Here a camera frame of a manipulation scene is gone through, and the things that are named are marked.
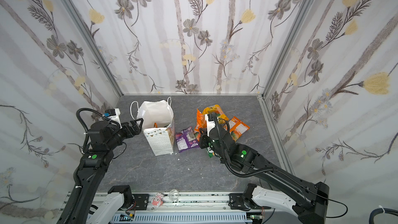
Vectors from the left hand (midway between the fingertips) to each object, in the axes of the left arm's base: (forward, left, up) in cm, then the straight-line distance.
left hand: (133, 116), depth 73 cm
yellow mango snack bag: (+20, -45, -21) cm, 53 cm away
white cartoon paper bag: (+6, -8, -17) cm, 19 cm away
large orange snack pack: (+5, -7, -16) cm, 18 cm away
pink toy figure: (-32, -12, -24) cm, 42 cm away
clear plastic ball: (-29, -18, -27) cm, 44 cm away
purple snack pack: (0, -24, -24) cm, 34 cm away
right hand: (-8, -31, +3) cm, 32 cm away
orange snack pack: (-4, -32, +2) cm, 33 cm away
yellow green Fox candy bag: (-9, -39, -24) cm, 47 cm away
